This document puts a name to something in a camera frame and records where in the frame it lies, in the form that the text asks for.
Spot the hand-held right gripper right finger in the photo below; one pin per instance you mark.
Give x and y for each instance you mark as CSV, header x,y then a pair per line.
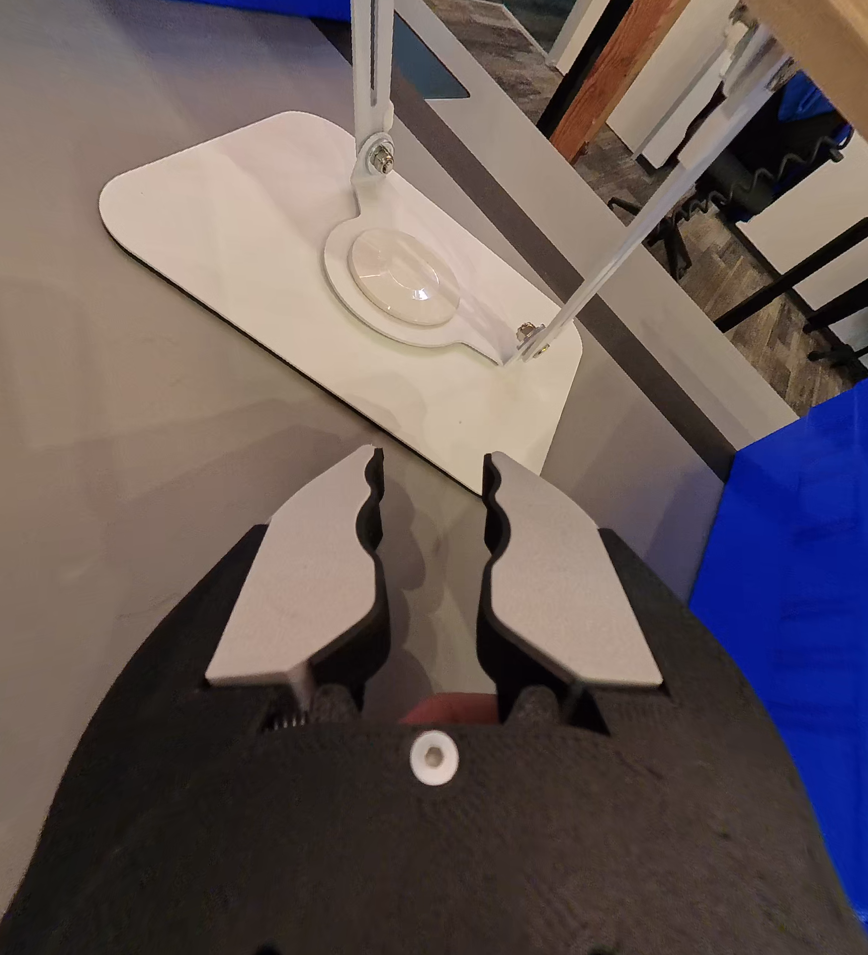
x,y
561,589

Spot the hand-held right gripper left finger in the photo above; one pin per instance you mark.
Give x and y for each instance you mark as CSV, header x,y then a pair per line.
x,y
307,589

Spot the blue plastic bin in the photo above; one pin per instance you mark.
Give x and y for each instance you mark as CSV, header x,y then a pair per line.
x,y
255,7
814,597

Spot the grey desk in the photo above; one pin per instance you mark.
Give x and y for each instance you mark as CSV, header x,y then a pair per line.
x,y
68,373

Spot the wooden top office desk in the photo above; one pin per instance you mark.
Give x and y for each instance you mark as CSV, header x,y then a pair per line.
x,y
814,261

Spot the white stand with wooden board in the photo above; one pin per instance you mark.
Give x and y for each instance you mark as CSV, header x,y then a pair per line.
x,y
240,224

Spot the black office chair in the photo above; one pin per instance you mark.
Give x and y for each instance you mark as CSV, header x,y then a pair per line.
x,y
747,179

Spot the blue jacket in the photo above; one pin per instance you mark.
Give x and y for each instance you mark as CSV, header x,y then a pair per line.
x,y
814,104

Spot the wooden post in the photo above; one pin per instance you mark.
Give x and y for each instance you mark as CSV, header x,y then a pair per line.
x,y
613,82

